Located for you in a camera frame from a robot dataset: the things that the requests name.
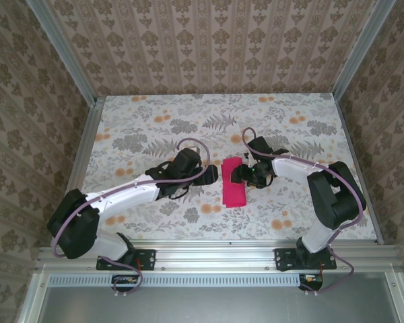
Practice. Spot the pink square paper sheet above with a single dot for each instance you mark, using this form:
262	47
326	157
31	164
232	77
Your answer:
234	196

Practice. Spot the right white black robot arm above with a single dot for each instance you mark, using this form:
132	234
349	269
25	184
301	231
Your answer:
336	198

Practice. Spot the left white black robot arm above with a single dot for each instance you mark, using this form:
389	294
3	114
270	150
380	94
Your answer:
121	198

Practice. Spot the small black controller board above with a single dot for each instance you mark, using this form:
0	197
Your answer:
311	284
121	286

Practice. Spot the grey metal panel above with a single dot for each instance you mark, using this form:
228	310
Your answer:
222	306

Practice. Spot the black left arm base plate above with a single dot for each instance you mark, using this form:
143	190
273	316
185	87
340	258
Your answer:
148	259

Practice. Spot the long aluminium base rail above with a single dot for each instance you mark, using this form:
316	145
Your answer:
215	255

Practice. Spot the aluminium table side rail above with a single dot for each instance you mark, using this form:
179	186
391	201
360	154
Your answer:
85	151
351	148

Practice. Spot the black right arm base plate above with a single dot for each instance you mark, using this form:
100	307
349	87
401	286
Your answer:
283	259

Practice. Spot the aluminium frame post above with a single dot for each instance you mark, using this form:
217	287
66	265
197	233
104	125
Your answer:
360	50
64	54

